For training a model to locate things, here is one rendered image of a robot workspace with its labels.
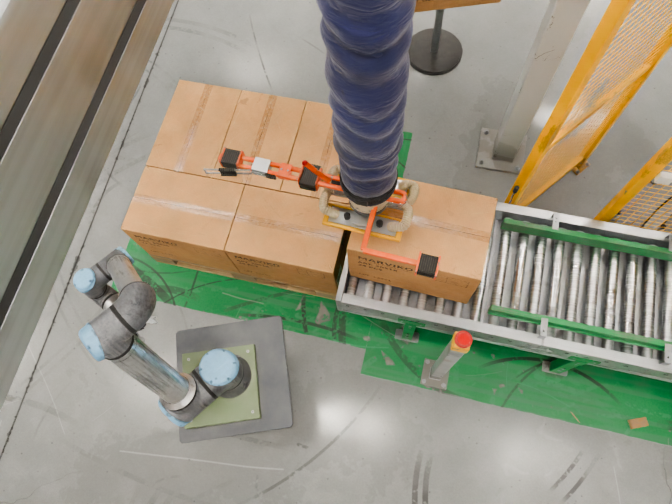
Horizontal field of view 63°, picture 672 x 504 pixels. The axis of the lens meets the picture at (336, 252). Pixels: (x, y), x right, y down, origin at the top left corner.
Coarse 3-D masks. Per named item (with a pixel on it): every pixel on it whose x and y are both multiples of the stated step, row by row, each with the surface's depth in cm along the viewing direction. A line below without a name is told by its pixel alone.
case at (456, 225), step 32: (448, 192) 248; (416, 224) 243; (448, 224) 242; (480, 224) 241; (352, 256) 249; (416, 256) 238; (448, 256) 237; (480, 256) 236; (416, 288) 268; (448, 288) 255
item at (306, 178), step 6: (306, 168) 226; (318, 168) 226; (300, 174) 224; (306, 174) 225; (312, 174) 225; (300, 180) 224; (306, 180) 224; (312, 180) 224; (318, 180) 223; (300, 186) 226; (306, 186) 226; (312, 186) 223; (318, 186) 226
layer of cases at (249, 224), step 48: (192, 96) 324; (240, 96) 322; (192, 144) 312; (240, 144) 310; (288, 144) 308; (144, 192) 304; (192, 192) 302; (240, 192) 300; (288, 192) 298; (144, 240) 307; (192, 240) 292; (240, 240) 290; (288, 240) 288; (336, 240) 287; (336, 288) 307
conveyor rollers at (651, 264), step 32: (544, 224) 282; (544, 256) 277; (576, 256) 275; (608, 256) 277; (352, 288) 276; (384, 288) 276; (480, 288) 272; (512, 288) 273; (576, 288) 269; (608, 288) 269; (512, 320) 266; (608, 320) 263
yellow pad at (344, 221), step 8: (336, 208) 232; (344, 208) 233; (328, 216) 232; (344, 216) 228; (352, 216) 231; (376, 216) 230; (384, 216) 230; (328, 224) 231; (336, 224) 230; (344, 224) 230; (352, 224) 229; (376, 224) 227; (384, 224) 228; (360, 232) 229; (376, 232) 228; (384, 232) 227; (392, 232) 227; (400, 232) 227; (392, 240) 227
